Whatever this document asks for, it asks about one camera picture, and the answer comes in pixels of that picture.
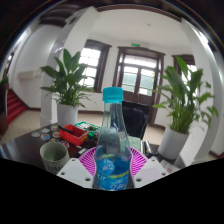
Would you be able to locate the dark wooden glazed door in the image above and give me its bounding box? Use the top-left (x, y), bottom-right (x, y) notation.
top-left (112, 46), bottom-right (166, 126)

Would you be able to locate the clear bottle with teal cap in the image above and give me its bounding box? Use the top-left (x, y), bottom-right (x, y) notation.
top-left (93, 86), bottom-right (134, 192)

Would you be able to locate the black chair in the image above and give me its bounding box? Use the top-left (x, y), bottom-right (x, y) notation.
top-left (121, 100), bottom-right (151, 140)

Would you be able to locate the white wall-mounted unit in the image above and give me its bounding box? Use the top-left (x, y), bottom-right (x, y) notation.
top-left (16, 68), bottom-right (44, 81)

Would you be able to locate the green notebook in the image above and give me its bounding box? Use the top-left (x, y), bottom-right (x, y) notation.
top-left (128, 135), bottom-right (143, 151)

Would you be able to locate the white patterned cup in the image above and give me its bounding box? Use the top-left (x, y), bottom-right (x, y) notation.
top-left (39, 141), bottom-right (70, 175)

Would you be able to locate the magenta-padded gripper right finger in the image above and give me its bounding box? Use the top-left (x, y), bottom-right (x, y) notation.
top-left (128, 146), bottom-right (170, 190)

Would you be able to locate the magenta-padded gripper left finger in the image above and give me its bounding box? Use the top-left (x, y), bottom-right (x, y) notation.
top-left (56, 146), bottom-right (98, 190)

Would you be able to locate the small potted plant, white pot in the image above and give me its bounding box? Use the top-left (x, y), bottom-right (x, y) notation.
top-left (39, 48), bottom-right (95, 127)

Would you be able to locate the box of small packets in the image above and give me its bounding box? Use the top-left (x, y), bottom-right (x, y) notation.
top-left (74, 121), bottom-right (101, 139)

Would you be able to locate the printed magazine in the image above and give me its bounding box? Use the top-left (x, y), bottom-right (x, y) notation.
top-left (167, 159), bottom-right (183, 174)

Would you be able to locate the red plastic tray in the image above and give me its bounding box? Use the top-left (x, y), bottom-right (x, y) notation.
top-left (58, 123), bottom-right (89, 147)

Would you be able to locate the large potted plant, white pot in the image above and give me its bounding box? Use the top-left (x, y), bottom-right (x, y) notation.
top-left (152, 55), bottom-right (219, 161)

